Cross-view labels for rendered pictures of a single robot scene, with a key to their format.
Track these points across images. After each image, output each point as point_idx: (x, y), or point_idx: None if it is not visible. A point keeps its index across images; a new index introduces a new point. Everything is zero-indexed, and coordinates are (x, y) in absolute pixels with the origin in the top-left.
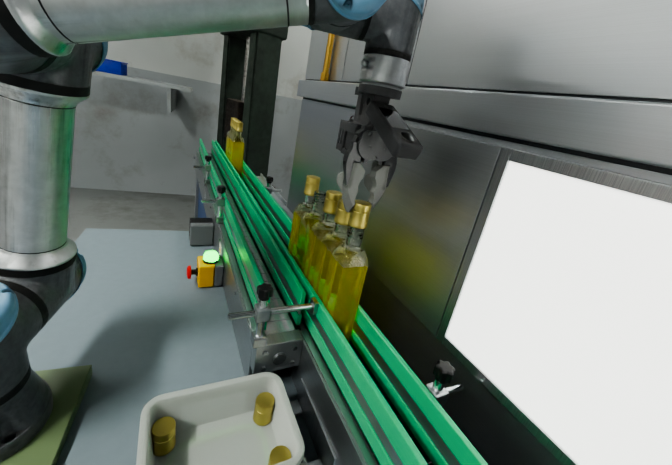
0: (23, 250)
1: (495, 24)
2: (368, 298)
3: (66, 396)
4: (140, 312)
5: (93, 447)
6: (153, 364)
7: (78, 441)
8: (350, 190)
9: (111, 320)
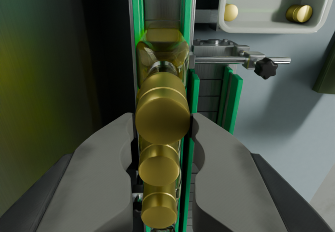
0: None
1: None
2: (90, 91)
3: (334, 70)
4: (272, 140)
5: (322, 32)
6: (276, 88)
7: (328, 39)
8: (228, 139)
9: (291, 135)
